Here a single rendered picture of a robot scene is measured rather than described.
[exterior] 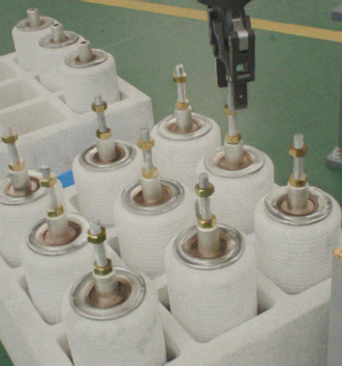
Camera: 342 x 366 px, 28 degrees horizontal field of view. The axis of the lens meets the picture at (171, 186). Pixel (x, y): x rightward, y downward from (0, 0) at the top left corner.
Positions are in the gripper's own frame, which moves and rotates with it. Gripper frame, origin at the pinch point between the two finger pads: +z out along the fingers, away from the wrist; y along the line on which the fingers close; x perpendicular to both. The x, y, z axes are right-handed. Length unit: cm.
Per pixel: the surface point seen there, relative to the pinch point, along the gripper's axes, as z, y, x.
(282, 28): 35, 105, -37
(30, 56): 15, 58, 28
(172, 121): 9.9, 12.8, 6.0
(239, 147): 7.6, -0.8, -0.4
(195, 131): 9.9, 9.0, 3.4
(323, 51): 35, 85, -42
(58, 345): 17.3, -18.6, 23.5
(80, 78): 11.6, 35.9, 18.1
